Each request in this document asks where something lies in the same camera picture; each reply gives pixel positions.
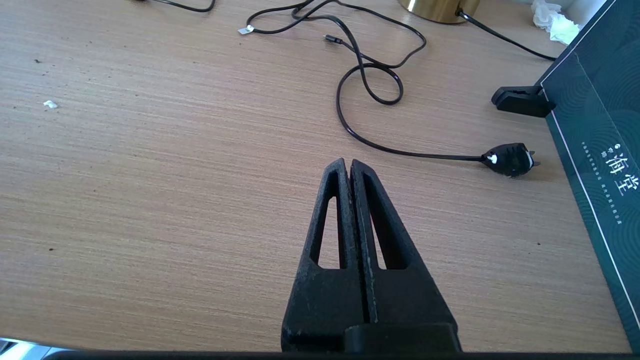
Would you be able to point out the black clip stand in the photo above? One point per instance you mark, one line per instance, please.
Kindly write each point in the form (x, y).
(522, 102)

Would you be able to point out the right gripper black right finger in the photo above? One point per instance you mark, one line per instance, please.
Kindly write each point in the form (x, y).
(410, 300)

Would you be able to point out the dark blue box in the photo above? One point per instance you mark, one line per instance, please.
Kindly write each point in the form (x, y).
(600, 125)

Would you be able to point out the crumpled white tissue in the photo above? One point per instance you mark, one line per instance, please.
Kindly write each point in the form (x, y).
(555, 22)

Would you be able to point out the tiny white crumb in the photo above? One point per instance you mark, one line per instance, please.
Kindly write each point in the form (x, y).
(50, 104)

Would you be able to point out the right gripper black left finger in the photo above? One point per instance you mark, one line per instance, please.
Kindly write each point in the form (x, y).
(325, 300)

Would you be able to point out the brass desk lamp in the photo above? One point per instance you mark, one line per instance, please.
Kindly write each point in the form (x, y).
(440, 10)

